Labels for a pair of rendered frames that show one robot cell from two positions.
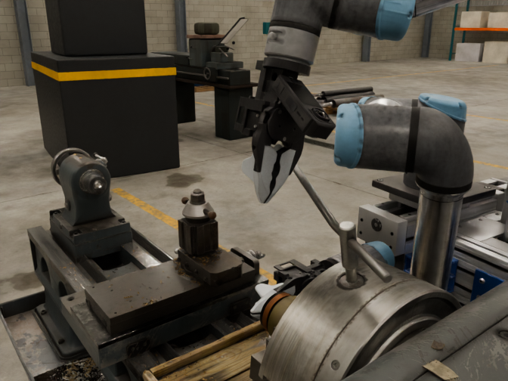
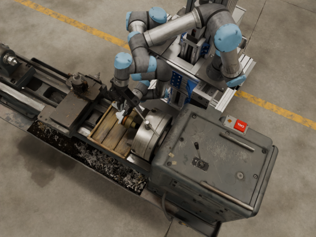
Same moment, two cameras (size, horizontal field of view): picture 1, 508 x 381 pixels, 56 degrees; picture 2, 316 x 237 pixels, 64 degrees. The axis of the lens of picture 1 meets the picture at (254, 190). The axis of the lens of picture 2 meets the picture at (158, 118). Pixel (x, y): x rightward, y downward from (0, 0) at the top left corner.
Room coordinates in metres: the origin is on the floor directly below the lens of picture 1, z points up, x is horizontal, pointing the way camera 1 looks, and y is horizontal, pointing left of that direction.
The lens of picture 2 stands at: (0.07, 0.13, 2.54)
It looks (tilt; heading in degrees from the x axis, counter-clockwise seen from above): 64 degrees down; 328
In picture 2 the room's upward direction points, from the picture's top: 8 degrees clockwise
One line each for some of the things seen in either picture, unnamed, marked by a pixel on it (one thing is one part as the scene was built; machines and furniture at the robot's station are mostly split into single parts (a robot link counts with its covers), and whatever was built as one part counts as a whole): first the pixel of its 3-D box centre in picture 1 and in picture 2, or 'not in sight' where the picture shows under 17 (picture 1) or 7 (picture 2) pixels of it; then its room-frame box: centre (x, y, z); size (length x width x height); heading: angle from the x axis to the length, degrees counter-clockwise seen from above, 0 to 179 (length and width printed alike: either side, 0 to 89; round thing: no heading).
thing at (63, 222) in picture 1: (86, 196); (4, 60); (1.54, 0.57, 1.01); 0.30 x 0.20 x 0.29; 37
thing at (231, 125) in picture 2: not in sight; (234, 126); (0.38, -0.59, 1.23); 0.13 x 0.08 x 0.05; 37
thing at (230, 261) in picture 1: (205, 262); (85, 91); (1.09, 0.12, 0.99); 0.20 x 0.10 x 0.05; 37
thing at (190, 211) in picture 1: (197, 207); (77, 78); (1.11, 0.14, 1.13); 0.08 x 0.08 x 0.03
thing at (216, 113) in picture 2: not in sight; (212, 114); (0.50, -0.50, 1.24); 0.09 x 0.08 x 0.03; 37
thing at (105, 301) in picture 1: (178, 282); (77, 99); (1.07, 0.19, 0.95); 0.43 x 0.17 x 0.05; 127
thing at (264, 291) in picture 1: (266, 292); (119, 115); (0.77, -0.02, 1.10); 0.09 x 0.06 x 0.03; 126
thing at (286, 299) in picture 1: (292, 322); (130, 122); (0.71, -0.07, 1.08); 0.09 x 0.09 x 0.09; 37
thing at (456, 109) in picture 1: (437, 121); (156, 19); (1.22, -0.47, 1.33); 0.13 x 0.12 x 0.14; 72
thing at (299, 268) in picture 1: (308, 283); (128, 104); (0.83, -0.11, 1.08); 0.12 x 0.09 x 0.08; 126
